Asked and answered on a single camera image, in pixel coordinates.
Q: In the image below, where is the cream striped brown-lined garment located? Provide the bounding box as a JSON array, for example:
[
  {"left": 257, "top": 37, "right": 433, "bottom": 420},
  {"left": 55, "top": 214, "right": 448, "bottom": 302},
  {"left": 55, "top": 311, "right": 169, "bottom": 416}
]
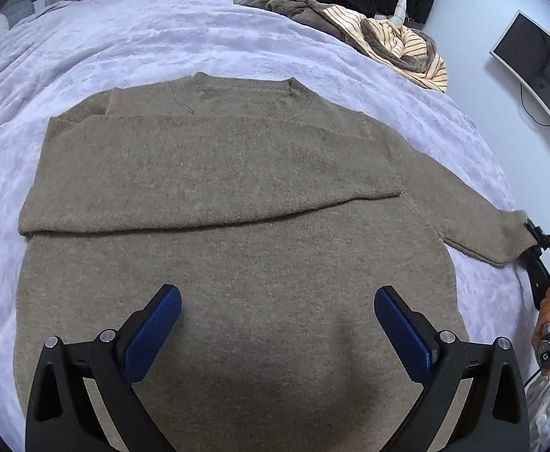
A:
[{"left": 228, "top": 0, "right": 449, "bottom": 93}]

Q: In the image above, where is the black monitor cable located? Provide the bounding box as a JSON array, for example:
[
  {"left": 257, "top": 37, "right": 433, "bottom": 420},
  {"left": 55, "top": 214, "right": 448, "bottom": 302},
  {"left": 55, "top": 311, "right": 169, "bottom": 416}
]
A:
[{"left": 519, "top": 82, "right": 550, "bottom": 129}]

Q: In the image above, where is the curved computer monitor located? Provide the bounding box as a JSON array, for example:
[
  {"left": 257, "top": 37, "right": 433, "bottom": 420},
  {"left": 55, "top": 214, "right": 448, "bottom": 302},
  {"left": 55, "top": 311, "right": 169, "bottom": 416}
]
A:
[{"left": 490, "top": 9, "right": 550, "bottom": 158}]

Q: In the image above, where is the lavender plush blanket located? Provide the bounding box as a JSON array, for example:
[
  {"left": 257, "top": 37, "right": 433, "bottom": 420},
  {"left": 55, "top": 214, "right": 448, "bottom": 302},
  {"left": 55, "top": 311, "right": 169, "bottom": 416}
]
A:
[{"left": 0, "top": 0, "right": 539, "bottom": 452}]

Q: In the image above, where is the olive brown knit sweater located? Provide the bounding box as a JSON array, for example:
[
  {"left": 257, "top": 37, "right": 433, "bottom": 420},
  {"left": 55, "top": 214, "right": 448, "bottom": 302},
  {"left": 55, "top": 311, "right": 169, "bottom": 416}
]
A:
[{"left": 15, "top": 72, "right": 539, "bottom": 452}]

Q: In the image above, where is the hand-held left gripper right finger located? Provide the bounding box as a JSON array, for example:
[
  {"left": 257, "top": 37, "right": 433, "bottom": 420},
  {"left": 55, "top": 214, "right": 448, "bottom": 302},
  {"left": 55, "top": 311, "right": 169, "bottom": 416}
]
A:
[{"left": 374, "top": 285, "right": 531, "bottom": 452}]

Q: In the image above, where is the grey quilted pad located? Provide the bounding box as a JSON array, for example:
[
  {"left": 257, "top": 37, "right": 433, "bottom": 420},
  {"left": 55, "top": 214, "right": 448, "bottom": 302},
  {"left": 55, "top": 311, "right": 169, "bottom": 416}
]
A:
[{"left": 0, "top": 0, "right": 47, "bottom": 36}]

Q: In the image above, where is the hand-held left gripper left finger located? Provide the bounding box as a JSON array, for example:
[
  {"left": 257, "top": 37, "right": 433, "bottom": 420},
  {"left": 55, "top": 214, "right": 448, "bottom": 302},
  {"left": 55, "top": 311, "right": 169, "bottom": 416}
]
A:
[{"left": 24, "top": 284, "right": 182, "bottom": 452}]

